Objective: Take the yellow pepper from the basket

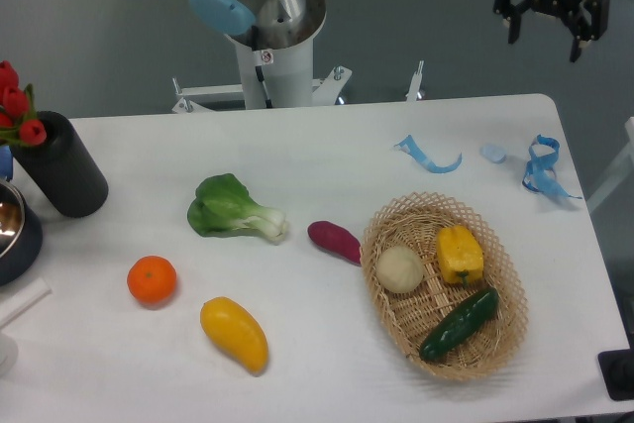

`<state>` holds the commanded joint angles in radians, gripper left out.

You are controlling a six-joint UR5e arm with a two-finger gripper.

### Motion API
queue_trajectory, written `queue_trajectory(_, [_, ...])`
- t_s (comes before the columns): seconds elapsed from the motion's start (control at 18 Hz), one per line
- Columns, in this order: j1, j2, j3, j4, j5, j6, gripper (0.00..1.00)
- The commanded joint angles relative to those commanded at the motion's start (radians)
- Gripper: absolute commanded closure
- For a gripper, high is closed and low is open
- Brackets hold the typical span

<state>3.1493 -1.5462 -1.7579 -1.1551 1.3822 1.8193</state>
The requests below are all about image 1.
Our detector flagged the black device at edge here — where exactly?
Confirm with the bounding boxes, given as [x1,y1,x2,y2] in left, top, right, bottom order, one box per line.
[597,349,633,401]

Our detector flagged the black cylindrical vase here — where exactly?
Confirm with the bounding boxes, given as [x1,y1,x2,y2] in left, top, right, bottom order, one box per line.
[11,111,109,218]

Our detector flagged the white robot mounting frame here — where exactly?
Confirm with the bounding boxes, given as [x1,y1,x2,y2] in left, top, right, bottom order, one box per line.
[170,31,426,115]

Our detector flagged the yellow mango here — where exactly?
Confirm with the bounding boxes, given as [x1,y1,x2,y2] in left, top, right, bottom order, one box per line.
[199,296,269,375]

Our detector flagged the crumpled blue tape strip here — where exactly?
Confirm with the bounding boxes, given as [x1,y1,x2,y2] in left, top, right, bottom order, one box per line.
[521,135,581,199]

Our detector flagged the white plastic stand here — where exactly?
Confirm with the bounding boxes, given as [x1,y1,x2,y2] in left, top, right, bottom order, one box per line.
[1,277,52,375]

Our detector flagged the purple sweet potato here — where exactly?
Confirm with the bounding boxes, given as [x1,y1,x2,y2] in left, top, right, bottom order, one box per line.
[307,221,361,265]

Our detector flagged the woven wicker basket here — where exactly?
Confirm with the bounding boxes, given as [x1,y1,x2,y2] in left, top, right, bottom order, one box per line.
[361,192,528,380]

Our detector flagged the orange tangerine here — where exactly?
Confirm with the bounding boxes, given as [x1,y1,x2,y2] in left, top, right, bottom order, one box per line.
[127,256,177,305]

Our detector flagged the red tulip flowers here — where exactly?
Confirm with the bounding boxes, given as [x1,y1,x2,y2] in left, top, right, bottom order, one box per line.
[1,60,47,148]

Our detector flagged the dark metal bowl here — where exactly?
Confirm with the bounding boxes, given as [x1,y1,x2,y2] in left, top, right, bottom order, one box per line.
[1,179,43,285]

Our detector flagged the white frame right edge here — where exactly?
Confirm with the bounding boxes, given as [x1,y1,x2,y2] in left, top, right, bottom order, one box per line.
[586,117,633,214]

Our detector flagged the dark green cucumber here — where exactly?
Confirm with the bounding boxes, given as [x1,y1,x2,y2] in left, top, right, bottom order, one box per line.
[419,286,499,362]

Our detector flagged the yellow bell pepper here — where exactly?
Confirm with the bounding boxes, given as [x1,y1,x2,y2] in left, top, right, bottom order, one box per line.
[436,225,484,285]

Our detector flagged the green bok choy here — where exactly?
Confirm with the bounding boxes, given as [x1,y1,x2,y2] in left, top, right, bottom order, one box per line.
[186,173,288,242]

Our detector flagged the small pale blue cap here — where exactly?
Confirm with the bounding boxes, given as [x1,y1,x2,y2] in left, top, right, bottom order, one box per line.
[479,143,507,163]

